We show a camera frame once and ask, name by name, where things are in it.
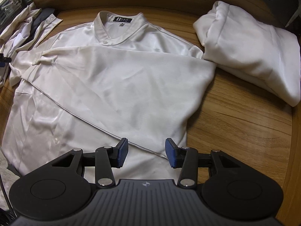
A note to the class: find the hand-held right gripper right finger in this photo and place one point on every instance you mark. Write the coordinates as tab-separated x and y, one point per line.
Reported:
171	153

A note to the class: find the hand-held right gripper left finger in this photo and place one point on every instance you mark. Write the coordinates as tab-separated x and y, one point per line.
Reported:
122	153

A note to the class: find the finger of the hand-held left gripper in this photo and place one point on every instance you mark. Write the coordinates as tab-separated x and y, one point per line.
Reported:
4	58

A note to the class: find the cream satin shirt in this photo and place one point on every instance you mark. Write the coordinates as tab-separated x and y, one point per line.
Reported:
117	87

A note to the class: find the dark grey garment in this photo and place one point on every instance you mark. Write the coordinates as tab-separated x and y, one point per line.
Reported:
43	15

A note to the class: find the white quilted cloth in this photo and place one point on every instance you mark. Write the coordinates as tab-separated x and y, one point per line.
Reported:
3	162

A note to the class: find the folded cream shirt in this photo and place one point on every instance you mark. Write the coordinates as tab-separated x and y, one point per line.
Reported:
247	51

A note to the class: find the black bulky object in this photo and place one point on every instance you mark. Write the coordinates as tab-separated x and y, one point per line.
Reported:
284	2

